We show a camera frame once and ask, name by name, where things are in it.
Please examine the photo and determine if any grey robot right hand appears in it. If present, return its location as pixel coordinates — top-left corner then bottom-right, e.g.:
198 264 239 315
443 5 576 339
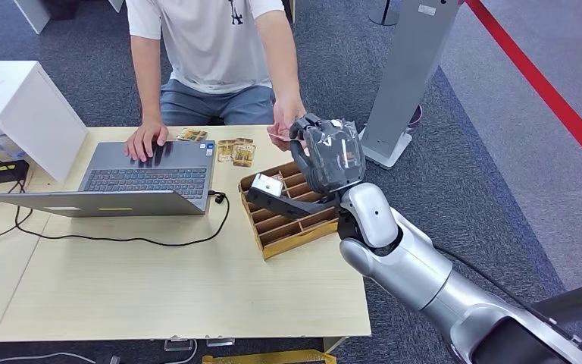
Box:
289 113 368 196

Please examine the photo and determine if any person's right hand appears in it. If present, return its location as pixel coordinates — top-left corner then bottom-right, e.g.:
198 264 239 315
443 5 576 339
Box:
124 120 170 163

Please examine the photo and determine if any person's left hand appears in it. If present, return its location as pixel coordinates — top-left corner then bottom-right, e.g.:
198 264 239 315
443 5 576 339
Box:
267 95 308 152

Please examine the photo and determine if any wooden card holder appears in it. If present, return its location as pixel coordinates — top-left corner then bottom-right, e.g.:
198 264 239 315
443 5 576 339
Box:
238 160 341 261

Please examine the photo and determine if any person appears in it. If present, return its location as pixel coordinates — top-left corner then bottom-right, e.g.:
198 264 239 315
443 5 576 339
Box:
124 0 308 163

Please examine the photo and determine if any grey laptop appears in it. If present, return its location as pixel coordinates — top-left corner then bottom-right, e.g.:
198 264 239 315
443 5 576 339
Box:
0 140 217 218

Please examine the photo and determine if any grey kiosk stand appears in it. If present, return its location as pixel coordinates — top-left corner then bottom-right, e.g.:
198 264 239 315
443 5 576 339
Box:
358 0 460 171

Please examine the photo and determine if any white cabinet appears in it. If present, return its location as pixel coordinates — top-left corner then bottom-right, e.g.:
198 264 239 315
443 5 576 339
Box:
0 61 89 183

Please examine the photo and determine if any black stanchion base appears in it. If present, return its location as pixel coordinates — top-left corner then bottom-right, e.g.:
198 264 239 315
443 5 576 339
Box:
368 0 402 27

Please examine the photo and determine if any white furniture piece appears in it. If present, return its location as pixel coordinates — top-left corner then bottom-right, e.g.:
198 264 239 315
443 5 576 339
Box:
12 0 52 35

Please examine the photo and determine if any yellow flat object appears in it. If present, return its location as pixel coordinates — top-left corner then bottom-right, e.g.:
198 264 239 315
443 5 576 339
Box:
201 350 338 364

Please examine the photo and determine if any red barrier belt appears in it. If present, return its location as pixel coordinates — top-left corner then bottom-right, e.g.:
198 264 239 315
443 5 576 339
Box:
464 0 582 184

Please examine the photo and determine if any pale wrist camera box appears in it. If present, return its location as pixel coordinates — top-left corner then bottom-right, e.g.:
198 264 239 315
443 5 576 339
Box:
246 173 343 220

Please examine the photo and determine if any black laptop power cable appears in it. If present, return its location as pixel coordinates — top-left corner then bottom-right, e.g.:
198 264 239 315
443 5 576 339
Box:
0 178 230 248

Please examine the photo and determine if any white hanging cable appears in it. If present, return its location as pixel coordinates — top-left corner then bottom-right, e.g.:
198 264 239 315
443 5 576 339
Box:
162 340 199 364

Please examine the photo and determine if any white floor cable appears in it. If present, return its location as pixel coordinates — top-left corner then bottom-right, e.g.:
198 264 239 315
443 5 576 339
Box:
0 351 99 364

